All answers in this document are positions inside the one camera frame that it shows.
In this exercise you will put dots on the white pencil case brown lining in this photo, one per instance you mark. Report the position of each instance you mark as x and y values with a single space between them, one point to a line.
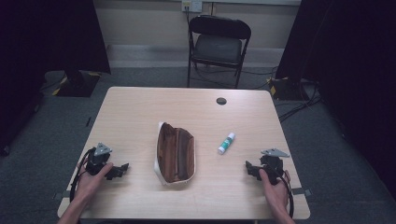
175 154

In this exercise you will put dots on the person's left hand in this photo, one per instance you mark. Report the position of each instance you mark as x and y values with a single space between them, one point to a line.
91 183

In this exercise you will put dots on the white wall socket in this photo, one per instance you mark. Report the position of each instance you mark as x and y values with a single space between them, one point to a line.
191 6

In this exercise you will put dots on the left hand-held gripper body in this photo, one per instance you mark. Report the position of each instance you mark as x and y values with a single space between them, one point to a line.
97 159

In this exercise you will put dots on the black curtain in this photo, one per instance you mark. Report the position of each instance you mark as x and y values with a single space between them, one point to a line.
37 62
348 77

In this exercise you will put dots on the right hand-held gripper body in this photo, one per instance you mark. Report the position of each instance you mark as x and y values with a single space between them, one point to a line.
273 164

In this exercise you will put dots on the white green glue stick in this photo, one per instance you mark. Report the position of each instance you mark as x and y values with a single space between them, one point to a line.
226 143

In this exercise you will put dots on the black stand base yellow tape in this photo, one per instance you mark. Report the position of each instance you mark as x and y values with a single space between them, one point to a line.
288 88
77 84

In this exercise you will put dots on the person's right hand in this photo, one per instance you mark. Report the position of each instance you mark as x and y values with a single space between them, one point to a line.
275 191

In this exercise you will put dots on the black folding chair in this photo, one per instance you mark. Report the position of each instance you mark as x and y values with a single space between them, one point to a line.
218 46

